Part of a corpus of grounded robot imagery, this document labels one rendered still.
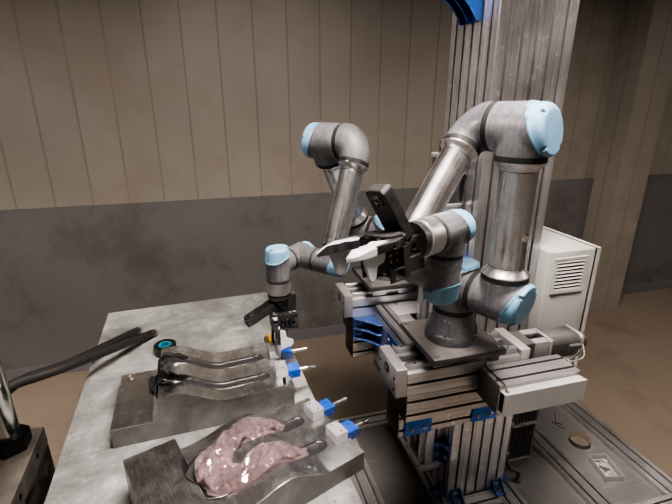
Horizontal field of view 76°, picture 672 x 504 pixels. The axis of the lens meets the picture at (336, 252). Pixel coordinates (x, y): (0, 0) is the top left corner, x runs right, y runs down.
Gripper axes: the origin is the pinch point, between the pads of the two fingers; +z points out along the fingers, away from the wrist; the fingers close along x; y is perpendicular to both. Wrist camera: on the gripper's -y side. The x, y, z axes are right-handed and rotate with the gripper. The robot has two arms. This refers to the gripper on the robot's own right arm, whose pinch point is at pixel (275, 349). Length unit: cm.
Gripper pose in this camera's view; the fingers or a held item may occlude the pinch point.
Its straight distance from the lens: 148.3
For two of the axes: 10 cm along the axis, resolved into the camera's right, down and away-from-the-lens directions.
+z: 0.0, 9.5, 3.3
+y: 9.5, -1.1, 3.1
